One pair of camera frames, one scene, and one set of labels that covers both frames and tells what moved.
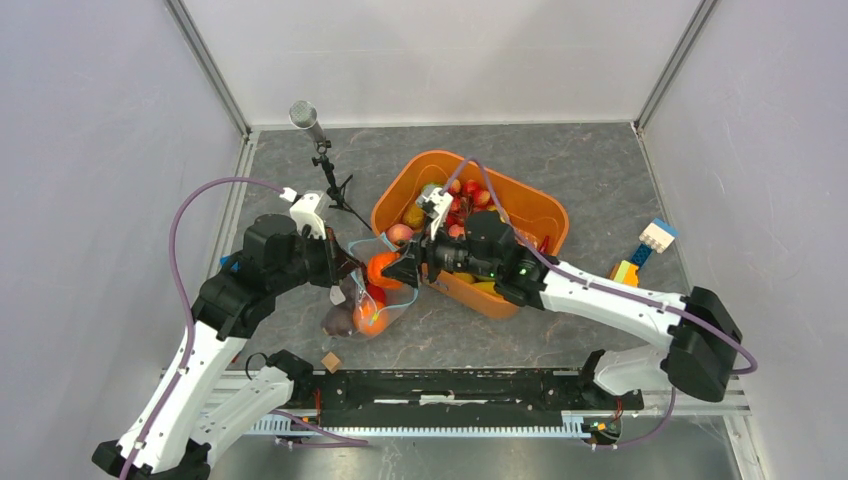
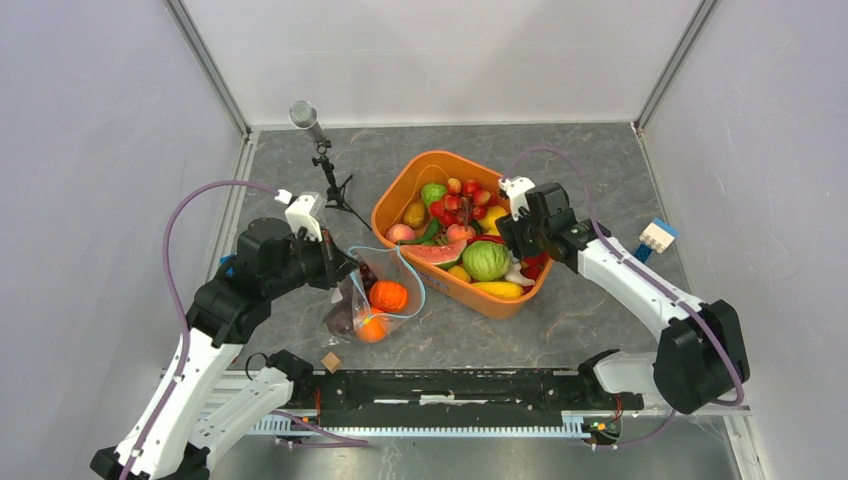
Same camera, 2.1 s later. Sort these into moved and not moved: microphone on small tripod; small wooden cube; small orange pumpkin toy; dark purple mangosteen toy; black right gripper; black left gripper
Moved: small orange pumpkin toy; black right gripper
Not moved: black left gripper; microphone on small tripod; dark purple mangosteen toy; small wooden cube
